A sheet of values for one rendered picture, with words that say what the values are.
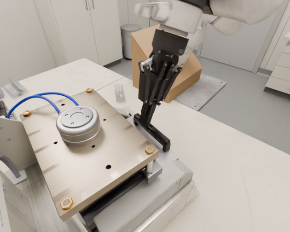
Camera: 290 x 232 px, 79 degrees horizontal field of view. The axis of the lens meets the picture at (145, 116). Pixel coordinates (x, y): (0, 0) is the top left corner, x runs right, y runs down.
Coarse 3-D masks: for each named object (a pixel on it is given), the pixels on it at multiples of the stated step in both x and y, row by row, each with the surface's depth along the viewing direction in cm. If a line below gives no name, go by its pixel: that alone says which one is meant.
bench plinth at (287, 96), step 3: (267, 87) 243; (264, 90) 247; (267, 90) 245; (270, 90) 242; (273, 90) 240; (276, 90) 238; (273, 93) 242; (276, 93) 239; (279, 93) 237; (282, 93) 235; (285, 93) 232; (279, 96) 238; (282, 96) 236; (285, 96) 234; (288, 96) 232
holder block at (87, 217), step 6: (138, 174) 41; (132, 180) 40; (138, 180) 41; (120, 186) 39; (126, 186) 39; (132, 186) 41; (114, 192) 38; (120, 192) 39; (102, 198) 37; (108, 198) 37; (114, 198) 38; (96, 204) 36; (102, 204) 36; (108, 204) 38; (84, 210) 35; (90, 210) 35; (96, 210) 36; (84, 216) 34; (90, 216) 36
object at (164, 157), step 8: (128, 120) 59; (136, 128) 56; (160, 144) 51; (160, 152) 49; (168, 152) 49; (160, 160) 47; (168, 160) 47; (144, 168) 45; (136, 184) 42; (104, 208) 38; (72, 224) 35; (88, 224) 35
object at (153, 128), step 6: (138, 114) 55; (138, 120) 54; (150, 126) 51; (150, 132) 51; (156, 132) 49; (156, 138) 49; (162, 138) 48; (162, 144) 48; (168, 144) 47; (162, 150) 49
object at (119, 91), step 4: (116, 84) 114; (120, 84) 114; (116, 88) 110; (120, 88) 110; (116, 92) 107; (120, 92) 107; (116, 96) 104; (120, 96) 104; (124, 96) 104; (116, 100) 101; (120, 100) 101
